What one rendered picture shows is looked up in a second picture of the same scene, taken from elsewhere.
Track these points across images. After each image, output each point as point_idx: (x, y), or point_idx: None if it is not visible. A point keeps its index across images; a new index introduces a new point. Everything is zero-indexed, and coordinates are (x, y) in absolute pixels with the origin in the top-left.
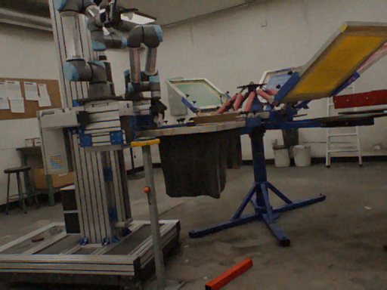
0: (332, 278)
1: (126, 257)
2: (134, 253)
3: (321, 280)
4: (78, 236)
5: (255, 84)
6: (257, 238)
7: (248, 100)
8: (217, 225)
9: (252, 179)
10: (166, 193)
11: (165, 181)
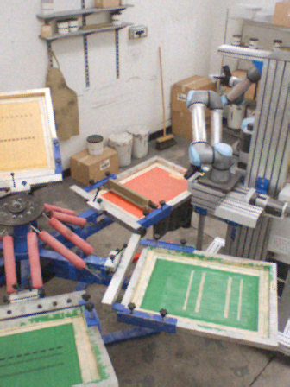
0: (97, 234)
1: (221, 243)
2: (217, 245)
3: (104, 234)
4: (280, 307)
5: (28, 194)
6: (97, 299)
7: (54, 206)
8: (122, 332)
9: None
10: (190, 227)
11: (191, 219)
